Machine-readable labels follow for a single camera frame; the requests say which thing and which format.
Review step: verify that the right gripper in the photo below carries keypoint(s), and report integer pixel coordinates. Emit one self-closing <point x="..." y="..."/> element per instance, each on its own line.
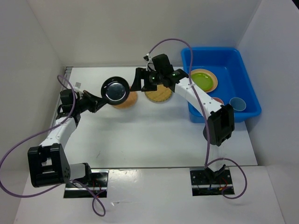
<point x="140" y="73"/>

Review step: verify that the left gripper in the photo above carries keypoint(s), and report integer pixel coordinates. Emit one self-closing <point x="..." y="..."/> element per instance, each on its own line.
<point x="94" y="106"/>

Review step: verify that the black round plate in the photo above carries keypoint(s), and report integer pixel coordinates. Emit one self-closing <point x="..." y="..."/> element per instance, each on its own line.
<point x="115" y="90"/>

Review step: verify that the light brown woven plate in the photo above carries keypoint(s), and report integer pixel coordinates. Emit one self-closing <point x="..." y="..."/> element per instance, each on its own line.
<point x="130" y="101"/>

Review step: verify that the green round plate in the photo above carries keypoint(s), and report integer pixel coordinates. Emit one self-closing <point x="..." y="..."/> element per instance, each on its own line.
<point x="202" y="80"/>

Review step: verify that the beige round plate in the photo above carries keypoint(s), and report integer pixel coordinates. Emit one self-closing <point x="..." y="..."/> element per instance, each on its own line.
<point x="212" y="75"/>

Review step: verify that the pink plastic cup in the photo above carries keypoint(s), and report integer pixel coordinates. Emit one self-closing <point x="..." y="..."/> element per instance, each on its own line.
<point x="218" y="100"/>

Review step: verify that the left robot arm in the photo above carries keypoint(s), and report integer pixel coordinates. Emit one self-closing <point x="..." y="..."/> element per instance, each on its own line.
<point x="48" y="164"/>

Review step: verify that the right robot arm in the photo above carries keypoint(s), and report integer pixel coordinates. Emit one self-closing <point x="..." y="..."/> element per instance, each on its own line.
<point x="219" y="118"/>

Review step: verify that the blue plastic bin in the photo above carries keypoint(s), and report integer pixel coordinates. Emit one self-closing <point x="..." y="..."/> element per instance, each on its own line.
<point x="233" y="80"/>

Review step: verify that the bamboo pattern round plate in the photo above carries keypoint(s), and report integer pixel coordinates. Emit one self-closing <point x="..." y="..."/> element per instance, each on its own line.
<point x="161" y="95"/>

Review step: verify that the blue plastic cup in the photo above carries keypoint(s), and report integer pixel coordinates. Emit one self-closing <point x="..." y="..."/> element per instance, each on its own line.
<point x="238" y="104"/>

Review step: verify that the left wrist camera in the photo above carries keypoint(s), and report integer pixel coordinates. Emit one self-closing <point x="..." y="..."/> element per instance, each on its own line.
<point x="77" y="85"/>

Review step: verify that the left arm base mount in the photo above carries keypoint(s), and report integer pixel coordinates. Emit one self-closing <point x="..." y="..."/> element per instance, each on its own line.
<point x="98" y="185"/>

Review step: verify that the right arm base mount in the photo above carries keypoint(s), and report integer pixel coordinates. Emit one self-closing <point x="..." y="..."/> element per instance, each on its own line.
<point x="201" y="186"/>

